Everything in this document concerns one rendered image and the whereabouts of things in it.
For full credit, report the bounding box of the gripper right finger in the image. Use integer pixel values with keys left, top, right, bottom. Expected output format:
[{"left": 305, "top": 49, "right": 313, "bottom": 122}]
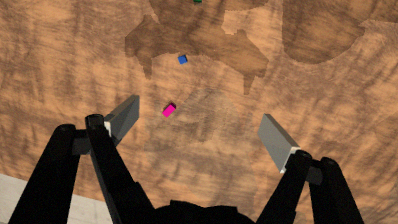
[{"left": 255, "top": 113, "right": 364, "bottom": 224}]

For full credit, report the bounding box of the small blue block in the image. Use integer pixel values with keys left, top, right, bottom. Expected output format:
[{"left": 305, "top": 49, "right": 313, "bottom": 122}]
[{"left": 178, "top": 55, "right": 188, "bottom": 65}]

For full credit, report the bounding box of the magenta block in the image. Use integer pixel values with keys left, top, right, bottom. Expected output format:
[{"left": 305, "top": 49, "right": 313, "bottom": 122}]
[{"left": 162, "top": 103, "right": 176, "bottom": 117}]

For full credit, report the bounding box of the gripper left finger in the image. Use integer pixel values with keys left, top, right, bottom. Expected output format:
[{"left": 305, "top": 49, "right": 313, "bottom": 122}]
[{"left": 8, "top": 94, "right": 164, "bottom": 224}]

